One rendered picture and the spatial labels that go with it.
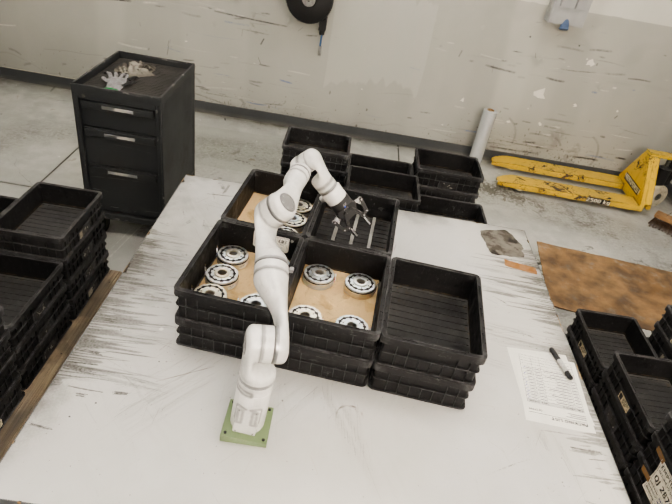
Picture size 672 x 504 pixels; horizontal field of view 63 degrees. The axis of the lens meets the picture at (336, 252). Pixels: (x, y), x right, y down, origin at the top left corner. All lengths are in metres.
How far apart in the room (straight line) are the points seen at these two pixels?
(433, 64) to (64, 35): 3.08
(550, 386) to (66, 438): 1.43
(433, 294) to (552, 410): 0.51
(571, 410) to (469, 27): 3.49
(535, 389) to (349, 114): 3.51
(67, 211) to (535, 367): 2.10
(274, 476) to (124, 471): 0.36
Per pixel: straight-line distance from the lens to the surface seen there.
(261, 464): 1.52
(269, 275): 1.41
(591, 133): 5.35
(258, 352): 1.32
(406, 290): 1.89
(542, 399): 1.90
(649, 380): 2.76
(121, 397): 1.67
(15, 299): 2.53
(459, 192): 3.39
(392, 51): 4.81
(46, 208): 2.86
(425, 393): 1.71
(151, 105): 2.98
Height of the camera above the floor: 1.97
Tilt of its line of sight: 35 degrees down
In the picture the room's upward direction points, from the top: 10 degrees clockwise
